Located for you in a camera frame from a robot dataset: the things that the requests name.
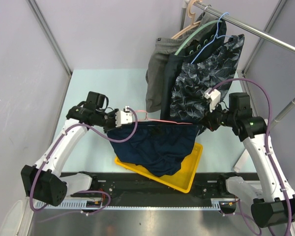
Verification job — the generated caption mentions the dark teal shorts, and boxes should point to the dark teal shorts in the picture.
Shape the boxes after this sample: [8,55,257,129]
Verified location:
[160,24,216,119]

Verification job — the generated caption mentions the leaf patterned shorts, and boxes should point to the leaf patterned shorts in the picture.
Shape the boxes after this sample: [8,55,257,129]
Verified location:
[169,34,245,134]

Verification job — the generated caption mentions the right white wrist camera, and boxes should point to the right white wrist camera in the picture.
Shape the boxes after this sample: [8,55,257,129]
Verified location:
[204,88,221,113]

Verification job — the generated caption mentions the green hanger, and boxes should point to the green hanger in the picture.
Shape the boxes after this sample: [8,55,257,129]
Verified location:
[174,20,220,56]

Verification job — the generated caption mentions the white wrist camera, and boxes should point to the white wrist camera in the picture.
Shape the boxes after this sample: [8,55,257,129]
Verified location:
[115,106,133,128]
[204,88,221,113]

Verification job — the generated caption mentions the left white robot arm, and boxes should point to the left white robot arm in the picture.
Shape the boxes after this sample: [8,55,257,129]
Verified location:
[21,91,118,206]

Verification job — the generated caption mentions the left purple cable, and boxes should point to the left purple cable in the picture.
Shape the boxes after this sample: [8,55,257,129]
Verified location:
[29,107,138,222]

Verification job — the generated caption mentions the navy blue shorts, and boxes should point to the navy blue shorts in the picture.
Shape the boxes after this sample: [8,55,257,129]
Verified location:
[111,121,199,177]

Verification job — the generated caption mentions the yellow plastic tray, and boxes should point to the yellow plastic tray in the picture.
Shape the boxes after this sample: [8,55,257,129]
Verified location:
[115,143,203,193]

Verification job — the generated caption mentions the purple cable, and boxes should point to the purple cable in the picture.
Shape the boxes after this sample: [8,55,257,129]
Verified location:
[211,78,293,236]
[29,107,138,222]

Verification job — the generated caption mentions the grey rack pole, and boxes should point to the grey rack pole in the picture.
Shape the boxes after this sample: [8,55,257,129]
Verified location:
[270,97,295,129]

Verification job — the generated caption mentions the blue wire hanger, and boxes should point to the blue wire hanger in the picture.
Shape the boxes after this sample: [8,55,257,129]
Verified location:
[190,12,229,64]

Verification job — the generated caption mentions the metal clothes rail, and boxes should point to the metal clothes rail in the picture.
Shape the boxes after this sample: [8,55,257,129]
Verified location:
[193,3,295,54]

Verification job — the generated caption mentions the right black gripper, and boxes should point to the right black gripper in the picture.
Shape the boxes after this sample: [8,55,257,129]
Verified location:
[200,100,237,132]

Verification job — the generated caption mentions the wooden hanger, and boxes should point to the wooden hanger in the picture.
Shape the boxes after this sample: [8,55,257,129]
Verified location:
[172,0,202,39]

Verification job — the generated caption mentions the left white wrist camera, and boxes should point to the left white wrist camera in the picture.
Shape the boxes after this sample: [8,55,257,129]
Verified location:
[115,106,133,128]

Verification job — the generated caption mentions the grey sweat shorts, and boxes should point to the grey sweat shorts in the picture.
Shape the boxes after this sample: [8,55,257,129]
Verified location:
[146,13,217,113]

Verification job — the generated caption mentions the pink wire hanger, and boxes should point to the pink wire hanger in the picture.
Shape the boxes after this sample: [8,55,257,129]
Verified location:
[135,110,193,125]

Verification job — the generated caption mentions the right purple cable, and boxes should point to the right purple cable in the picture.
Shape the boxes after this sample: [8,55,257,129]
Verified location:
[211,78,293,236]

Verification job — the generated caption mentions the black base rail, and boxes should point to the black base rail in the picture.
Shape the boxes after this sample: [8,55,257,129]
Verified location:
[72,173,238,214]

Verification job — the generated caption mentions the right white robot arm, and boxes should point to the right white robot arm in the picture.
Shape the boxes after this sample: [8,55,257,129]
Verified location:
[203,88,295,228]

